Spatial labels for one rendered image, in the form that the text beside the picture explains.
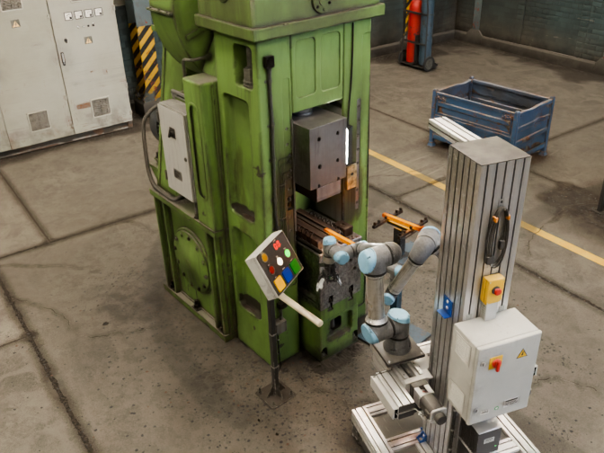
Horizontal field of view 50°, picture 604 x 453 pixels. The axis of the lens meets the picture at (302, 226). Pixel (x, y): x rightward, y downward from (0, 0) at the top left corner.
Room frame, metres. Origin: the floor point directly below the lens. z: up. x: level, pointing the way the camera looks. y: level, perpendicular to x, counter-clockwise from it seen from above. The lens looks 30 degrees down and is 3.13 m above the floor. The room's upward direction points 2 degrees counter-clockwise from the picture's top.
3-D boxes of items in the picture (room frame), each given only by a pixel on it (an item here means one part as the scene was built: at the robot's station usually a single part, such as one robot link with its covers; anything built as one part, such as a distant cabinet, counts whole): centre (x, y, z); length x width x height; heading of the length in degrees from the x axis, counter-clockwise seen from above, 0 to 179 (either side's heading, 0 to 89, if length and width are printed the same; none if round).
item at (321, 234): (3.80, -0.04, 0.96); 0.42 x 0.20 x 0.09; 39
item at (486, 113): (7.28, -2.27, 0.36); 1.20 x 0.80 x 0.72; 40
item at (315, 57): (3.95, 0.01, 2.06); 0.44 x 0.41 x 0.47; 39
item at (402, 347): (2.72, -0.50, 0.87); 0.15 x 0.15 x 0.10
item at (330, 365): (3.60, -0.20, 0.01); 0.58 x 0.39 x 0.01; 129
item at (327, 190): (3.80, -0.04, 1.32); 0.42 x 0.20 x 0.10; 39
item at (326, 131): (3.83, -0.08, 1.56); 0.42 x 0.39 x 0.40; 39
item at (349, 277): (3.84, -0.08, 0.69); 0.56 x 0.38 x 0.45; 39
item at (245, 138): (3.74, 0.28, 1.15); 0.44 x 0.26 x 2.30; 39
